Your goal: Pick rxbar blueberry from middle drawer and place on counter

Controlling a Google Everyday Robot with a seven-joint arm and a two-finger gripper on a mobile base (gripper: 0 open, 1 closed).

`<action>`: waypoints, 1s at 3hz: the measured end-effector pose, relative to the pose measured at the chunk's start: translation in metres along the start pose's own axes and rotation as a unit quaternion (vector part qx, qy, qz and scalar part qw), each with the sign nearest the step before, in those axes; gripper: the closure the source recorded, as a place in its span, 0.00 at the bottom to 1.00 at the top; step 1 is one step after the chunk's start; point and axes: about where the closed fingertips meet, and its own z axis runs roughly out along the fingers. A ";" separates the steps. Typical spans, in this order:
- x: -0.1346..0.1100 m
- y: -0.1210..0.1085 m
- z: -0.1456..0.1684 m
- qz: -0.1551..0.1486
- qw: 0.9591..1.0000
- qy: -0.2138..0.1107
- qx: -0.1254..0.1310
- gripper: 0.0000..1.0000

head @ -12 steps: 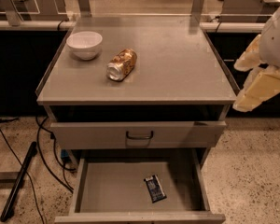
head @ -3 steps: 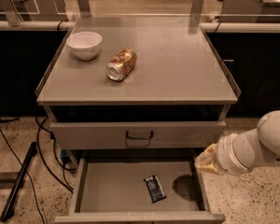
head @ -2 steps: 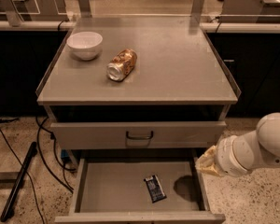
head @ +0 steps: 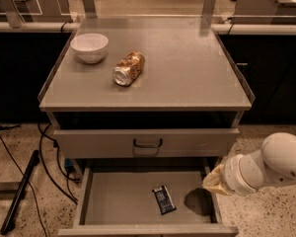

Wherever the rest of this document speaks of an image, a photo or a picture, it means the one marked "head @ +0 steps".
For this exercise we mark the right metal barrier post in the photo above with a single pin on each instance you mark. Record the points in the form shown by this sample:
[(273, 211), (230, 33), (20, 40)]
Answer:
[(207, 12)]

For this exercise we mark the open grey middle drawer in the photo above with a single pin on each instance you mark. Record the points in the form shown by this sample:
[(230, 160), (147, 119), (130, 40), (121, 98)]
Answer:
[(116, 200)]

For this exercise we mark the white ceramic bowl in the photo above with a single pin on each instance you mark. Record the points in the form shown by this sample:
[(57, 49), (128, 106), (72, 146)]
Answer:
[(90, 48)]

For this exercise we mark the dark blue snack bar wrapper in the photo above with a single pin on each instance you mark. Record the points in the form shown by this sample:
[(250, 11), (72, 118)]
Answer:
[(164, 200)]

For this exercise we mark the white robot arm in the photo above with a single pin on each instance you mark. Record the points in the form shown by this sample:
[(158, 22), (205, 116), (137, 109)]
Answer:
[(274, 165)]

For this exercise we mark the gold soda can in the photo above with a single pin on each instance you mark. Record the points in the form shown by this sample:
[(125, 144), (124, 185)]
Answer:
[(128, 69)]

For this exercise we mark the black bar on floor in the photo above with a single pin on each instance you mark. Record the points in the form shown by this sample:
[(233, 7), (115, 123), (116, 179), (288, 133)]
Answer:
[(9, 224)]

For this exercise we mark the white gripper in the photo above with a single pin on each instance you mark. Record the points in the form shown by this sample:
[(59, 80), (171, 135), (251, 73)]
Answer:
[(231, 175)]

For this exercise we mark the middle metal barrier post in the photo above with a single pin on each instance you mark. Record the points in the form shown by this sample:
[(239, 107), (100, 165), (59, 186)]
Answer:
[(90, 9)]

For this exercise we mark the dark metal drawer handle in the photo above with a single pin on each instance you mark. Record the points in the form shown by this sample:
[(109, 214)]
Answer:
[(148, 145)]

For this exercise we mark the grey metal drawer cabinet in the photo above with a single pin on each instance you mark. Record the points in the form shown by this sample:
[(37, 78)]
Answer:
[(188, 81)]

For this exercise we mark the metal barrier post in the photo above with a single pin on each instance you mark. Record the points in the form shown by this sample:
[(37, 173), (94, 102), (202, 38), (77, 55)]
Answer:
[(207, 12), (90, 9), (12, 14)]

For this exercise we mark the left metal barrier post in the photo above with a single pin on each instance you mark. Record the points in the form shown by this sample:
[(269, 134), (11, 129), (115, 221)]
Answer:
[(12, 14)]

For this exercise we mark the closed grey top drawer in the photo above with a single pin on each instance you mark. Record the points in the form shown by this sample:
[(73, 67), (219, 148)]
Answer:
[(118, 143)]

